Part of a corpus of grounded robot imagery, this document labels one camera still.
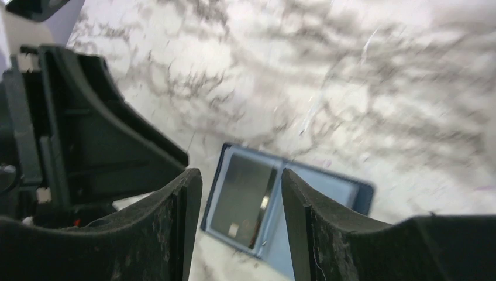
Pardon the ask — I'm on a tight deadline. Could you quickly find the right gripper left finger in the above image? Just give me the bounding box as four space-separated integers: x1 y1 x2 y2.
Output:
1 168 202 280

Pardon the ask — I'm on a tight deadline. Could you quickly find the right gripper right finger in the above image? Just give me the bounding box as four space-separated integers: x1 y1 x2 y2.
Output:
282 169 495 280

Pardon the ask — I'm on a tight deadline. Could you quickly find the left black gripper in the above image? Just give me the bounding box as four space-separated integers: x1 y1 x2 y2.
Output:
1 46 188 221

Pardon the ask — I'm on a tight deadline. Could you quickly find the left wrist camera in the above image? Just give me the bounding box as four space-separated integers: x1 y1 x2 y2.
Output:
5 0 69 22

